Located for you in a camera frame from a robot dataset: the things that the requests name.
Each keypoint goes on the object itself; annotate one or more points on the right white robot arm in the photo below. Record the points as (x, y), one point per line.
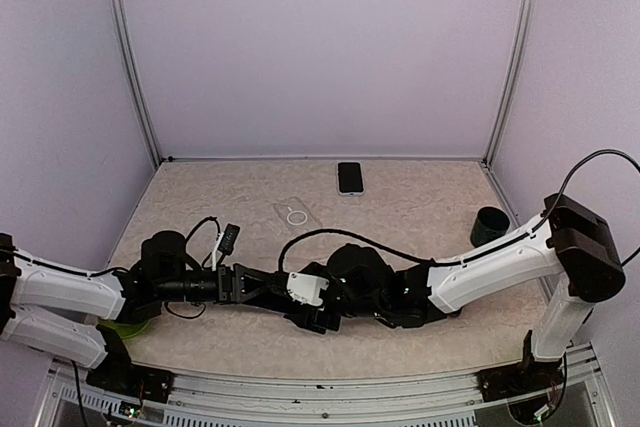
(567, 240)

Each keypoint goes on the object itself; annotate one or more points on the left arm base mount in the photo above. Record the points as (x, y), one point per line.
(130, 381)

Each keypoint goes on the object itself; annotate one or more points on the aluminium front rail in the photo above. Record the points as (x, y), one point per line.
(442, 399)

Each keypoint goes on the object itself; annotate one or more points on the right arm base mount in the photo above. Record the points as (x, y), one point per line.
(526, 376)

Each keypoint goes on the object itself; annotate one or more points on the aluminium frame post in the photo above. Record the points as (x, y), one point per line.
(516, 59)
(118, 12)

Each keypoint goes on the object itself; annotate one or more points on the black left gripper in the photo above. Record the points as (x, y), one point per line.
(229, 288)

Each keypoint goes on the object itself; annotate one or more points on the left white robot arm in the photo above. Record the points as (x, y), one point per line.
(35, 293)

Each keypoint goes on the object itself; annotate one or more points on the left aluminium frame post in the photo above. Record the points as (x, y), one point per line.
(118, 12)

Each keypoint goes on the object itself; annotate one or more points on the clear magsafe phone case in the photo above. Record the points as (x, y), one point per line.
(295, 215)

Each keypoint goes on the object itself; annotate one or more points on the dark green mug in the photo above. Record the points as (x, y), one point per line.
(491, 223)

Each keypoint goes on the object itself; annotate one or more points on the green plastic bowl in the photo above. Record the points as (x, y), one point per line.
(125, 331)

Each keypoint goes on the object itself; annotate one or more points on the black phone table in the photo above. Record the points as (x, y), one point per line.
(274, 303)

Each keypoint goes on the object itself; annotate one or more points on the right aluminium frame post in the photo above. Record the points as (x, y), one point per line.
(516, 59)

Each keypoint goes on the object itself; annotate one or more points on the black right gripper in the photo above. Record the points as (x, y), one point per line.
(315, 322)

